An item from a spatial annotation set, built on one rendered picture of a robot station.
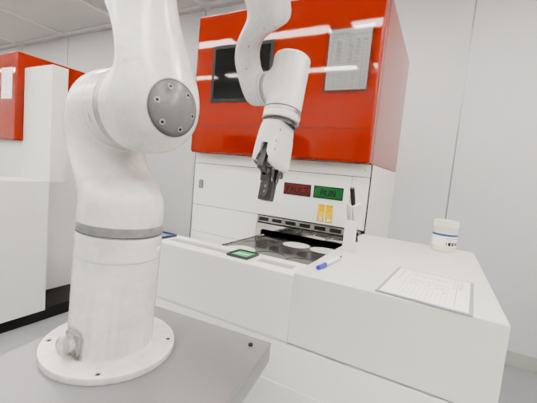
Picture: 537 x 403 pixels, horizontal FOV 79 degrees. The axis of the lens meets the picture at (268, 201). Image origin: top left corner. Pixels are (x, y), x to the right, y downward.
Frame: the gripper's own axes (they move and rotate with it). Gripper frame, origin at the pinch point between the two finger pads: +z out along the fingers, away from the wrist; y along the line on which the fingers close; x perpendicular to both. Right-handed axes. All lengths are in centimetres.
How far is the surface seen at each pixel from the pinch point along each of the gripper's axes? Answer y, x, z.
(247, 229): -61, -39, 9
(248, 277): 0.5, -0.1, 18.8
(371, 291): 1.0, 24.9, 15.5
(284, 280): 0.7, 8.1, 17.5
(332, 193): -57, -3, -10
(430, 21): -176, 12, -166
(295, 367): -2.8, 12.4, 34.0
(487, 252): -210, 67, -7
